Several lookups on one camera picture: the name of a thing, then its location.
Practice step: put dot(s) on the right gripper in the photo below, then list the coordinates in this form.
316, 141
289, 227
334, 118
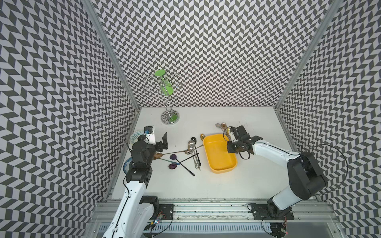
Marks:
230, 150

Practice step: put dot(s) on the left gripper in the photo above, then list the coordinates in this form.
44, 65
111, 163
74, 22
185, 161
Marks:
158, 144

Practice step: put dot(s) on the large silver spoon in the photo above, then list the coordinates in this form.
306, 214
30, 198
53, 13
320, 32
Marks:
191, 150

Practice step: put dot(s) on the yellow plastic storage box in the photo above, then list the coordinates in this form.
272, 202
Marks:
219, 160

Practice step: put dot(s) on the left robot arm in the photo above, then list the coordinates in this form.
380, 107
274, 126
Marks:
136, 209

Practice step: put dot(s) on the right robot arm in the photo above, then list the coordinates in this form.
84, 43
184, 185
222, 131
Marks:
305, 175

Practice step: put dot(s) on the purple spoon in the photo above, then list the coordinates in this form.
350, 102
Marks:
174, 157

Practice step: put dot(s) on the gold round spoon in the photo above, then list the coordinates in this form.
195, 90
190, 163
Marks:
223, 125

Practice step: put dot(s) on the black spoon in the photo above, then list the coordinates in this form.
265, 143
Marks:
195, 149

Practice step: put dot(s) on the small silver spoon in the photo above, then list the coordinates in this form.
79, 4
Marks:
218, 126

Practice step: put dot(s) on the chrome cup holder stand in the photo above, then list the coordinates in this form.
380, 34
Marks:
170, 116

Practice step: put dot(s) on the yellow blue patterned bowl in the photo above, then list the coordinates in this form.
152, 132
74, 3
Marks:
135, 137

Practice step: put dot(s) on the blue patterned plate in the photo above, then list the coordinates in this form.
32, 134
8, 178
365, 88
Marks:
127, 164

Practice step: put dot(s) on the green plastic cup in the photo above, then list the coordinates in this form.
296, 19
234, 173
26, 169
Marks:
164, 83

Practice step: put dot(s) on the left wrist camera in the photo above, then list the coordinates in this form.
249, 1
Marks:
149, 134

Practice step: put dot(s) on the copper handled spoon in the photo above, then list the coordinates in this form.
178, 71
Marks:
160, 154

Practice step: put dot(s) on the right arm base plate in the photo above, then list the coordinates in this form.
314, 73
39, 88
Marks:
271, 212

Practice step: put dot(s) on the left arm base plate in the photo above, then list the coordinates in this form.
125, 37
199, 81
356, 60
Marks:
167, 210

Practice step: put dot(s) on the aluminium front rail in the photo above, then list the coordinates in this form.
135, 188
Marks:
212, 210

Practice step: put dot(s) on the aluminium corner post left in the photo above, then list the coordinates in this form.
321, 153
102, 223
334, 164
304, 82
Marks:
93, 17

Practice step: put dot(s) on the aluminium corner post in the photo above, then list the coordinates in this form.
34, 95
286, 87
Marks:
93, 17
321, 29

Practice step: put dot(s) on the aluminium corner post right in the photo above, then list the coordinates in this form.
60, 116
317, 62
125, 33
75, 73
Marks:
321, 29

